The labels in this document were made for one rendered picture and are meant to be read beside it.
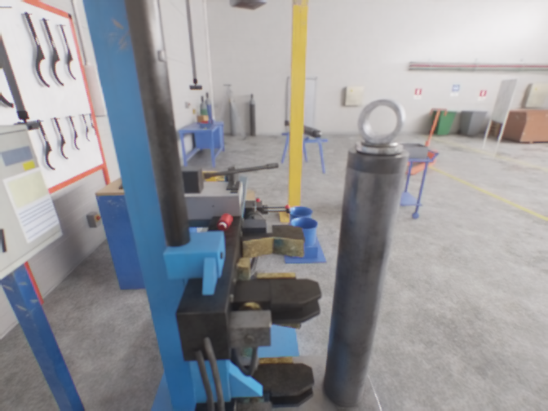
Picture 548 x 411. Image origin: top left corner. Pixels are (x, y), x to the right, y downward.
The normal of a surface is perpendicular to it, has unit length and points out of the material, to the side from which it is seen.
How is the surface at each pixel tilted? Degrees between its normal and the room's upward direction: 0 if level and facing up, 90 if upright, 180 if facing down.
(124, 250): 90
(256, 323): 0
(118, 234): 90
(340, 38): 90
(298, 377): 0
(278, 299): 0
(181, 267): 90
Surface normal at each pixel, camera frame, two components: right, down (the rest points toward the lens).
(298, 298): 0.00, -0.92
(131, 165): 0.04, 0.38
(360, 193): -0.65, 0.29
